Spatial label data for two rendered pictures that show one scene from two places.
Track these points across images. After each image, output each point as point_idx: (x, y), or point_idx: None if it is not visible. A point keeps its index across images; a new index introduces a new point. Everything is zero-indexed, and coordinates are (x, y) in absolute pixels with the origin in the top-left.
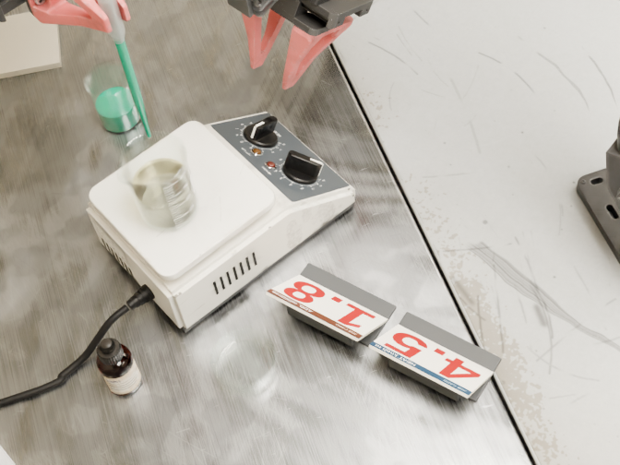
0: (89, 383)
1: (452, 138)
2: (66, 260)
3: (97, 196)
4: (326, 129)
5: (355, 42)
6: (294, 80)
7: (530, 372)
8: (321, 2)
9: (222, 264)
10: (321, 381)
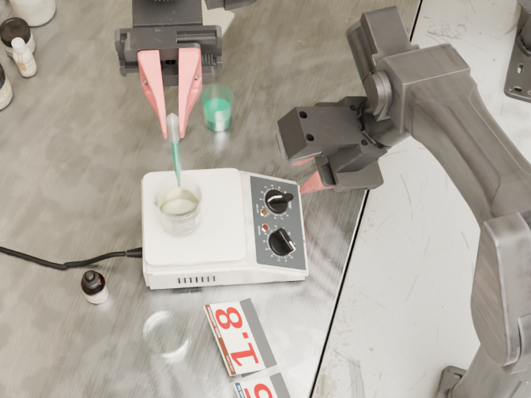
0: (78, 279)
1: (397, 279)
2: (120, 192)
3: (148, 180)
4: (328, 215)
5: (392, 169)
6: (309, 191)
7: None
8: (340, 172)
9: (188, 273)
10: (200, 377)
